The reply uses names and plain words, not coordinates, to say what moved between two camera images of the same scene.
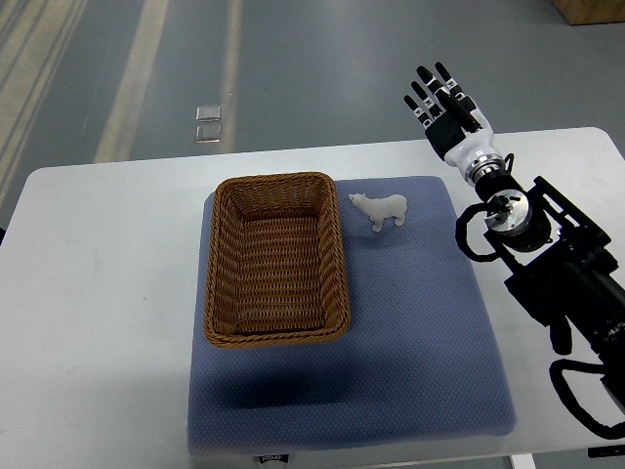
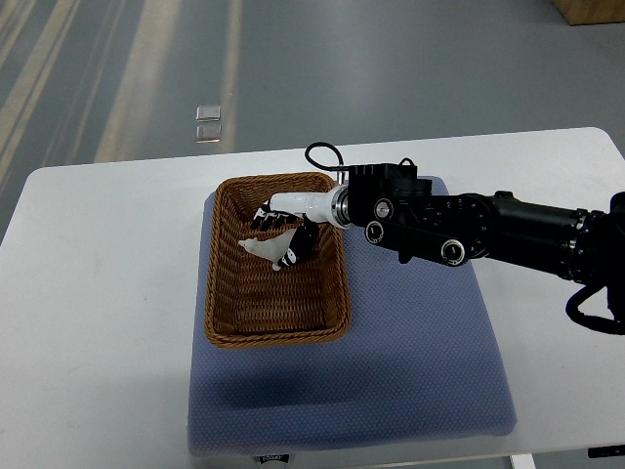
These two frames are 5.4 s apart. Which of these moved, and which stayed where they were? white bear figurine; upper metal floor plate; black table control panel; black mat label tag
Moved: white bear figurine
Stayed: black table control panel; upper metal floor plate; black mat label tag
